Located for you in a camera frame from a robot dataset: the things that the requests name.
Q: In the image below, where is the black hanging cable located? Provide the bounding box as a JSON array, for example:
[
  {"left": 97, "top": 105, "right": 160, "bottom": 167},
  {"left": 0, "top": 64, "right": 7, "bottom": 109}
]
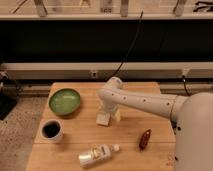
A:
[{"left": 105, "top": 9, "right": 145, "bottom": 81}]

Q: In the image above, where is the clear plastic bottle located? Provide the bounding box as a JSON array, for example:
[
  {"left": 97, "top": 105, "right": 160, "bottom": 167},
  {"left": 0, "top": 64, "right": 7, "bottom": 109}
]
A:
[{"left": 78, "top": 144, "right": 120, "bottom": 168}]

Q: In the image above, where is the white wall outlet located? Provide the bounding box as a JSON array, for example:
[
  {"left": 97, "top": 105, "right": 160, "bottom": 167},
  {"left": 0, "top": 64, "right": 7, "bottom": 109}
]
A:
[{"left": 91, "top": 71, "right": 98, "bottom": 79}]

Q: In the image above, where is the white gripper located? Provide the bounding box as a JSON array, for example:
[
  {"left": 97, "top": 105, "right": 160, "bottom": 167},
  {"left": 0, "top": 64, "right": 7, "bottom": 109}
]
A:
[{"left": 102, "top": 100, "right": 121, "bottom": 122}]

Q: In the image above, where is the white sponge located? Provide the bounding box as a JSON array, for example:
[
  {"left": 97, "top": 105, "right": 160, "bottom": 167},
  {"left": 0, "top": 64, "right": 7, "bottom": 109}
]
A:
[{"left": 96, "top": 113, "right": 110, "bottom": 126}]

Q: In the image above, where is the dark equipment at left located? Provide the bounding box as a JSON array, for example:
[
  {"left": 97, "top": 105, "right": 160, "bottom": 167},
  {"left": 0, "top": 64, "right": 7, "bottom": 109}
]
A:
[{"left": 0, "top": 71, "right": 20, "bottom": 120}]

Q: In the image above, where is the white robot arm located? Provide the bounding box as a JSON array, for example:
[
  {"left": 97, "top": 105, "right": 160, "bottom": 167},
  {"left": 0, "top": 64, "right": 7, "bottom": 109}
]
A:
[{"left": 98, "top": 77, "right": 213, "bottom": 171}]

